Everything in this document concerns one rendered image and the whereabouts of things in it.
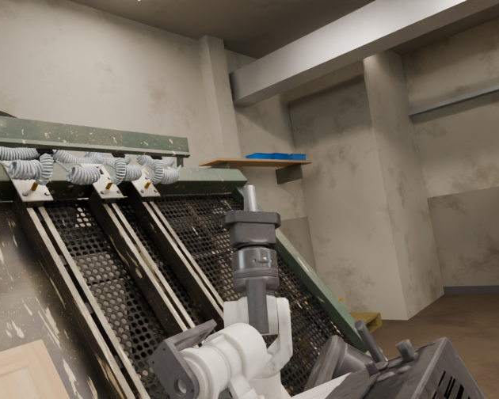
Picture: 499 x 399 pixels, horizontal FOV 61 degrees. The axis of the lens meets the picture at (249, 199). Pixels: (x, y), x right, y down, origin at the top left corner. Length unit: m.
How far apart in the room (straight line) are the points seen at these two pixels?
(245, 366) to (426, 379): 0.20
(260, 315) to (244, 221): 0.18
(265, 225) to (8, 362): 0.76
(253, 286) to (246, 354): 0.27
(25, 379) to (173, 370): 0.83
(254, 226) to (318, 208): 5.82
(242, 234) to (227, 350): 0.36
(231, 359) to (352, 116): 6.00
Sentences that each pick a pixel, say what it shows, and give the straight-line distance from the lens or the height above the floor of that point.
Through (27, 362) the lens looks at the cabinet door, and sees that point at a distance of 1.28.
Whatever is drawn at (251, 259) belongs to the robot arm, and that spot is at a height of 1.50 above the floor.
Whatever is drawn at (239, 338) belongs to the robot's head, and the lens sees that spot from 0.50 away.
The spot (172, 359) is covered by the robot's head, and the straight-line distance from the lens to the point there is 0.46.
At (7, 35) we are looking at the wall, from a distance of 4.49.
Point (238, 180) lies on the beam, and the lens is 2.40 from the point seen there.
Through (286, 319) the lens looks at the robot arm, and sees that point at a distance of 0.79.
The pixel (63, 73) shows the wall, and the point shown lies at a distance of 4.56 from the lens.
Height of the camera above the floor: 1.56
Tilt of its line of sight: 4 degrees up
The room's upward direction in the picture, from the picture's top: 9 degrees counter-clockwise
